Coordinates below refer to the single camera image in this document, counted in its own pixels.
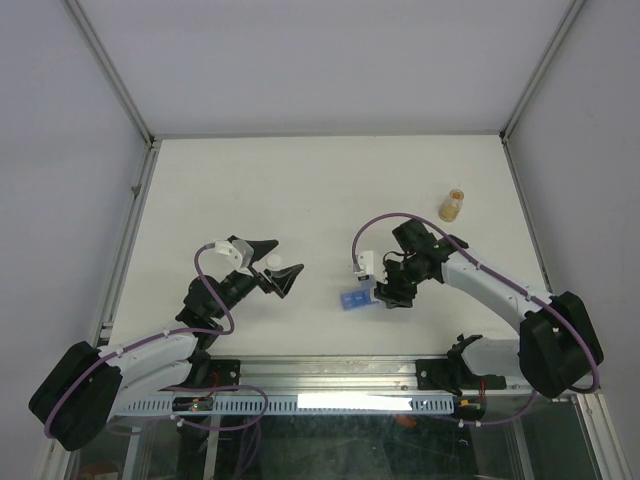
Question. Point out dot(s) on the white pill bottle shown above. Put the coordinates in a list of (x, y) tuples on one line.
[(369, 287)]

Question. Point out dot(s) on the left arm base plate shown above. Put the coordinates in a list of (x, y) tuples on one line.
[(209, 373)]

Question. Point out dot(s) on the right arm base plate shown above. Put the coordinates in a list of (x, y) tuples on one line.
[(453, 377)]

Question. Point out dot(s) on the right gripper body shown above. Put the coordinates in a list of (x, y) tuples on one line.
[(403, 273)]

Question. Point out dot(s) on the white bottle cap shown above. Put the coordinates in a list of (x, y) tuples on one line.
[(273, 261)]

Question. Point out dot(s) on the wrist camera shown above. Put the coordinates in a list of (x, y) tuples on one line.
[(224, 248), (370, 264)]

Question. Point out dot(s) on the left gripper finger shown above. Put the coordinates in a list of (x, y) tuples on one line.
[(281, 281), (252, 250)]

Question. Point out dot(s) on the amber glass pill jar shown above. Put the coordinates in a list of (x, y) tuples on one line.
[(451, 205)]

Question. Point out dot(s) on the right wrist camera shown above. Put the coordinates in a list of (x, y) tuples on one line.
[(370, 264)]

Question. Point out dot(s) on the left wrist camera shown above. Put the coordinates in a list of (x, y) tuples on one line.
[(224, 248)]

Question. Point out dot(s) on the aluminium mounting rail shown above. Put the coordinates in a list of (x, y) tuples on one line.
[(283, 374)]

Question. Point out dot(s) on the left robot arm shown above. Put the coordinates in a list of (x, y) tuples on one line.
[(89, 385)]

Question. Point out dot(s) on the blue weekly pill organizer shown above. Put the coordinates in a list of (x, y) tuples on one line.
[(354, 299)]

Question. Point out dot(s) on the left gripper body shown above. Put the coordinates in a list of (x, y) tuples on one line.
[(238, 287)]

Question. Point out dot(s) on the slotted grey cable duct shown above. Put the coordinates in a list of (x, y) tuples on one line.
[(305, 404)]

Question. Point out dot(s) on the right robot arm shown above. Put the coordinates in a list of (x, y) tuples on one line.
[(555, 345)]

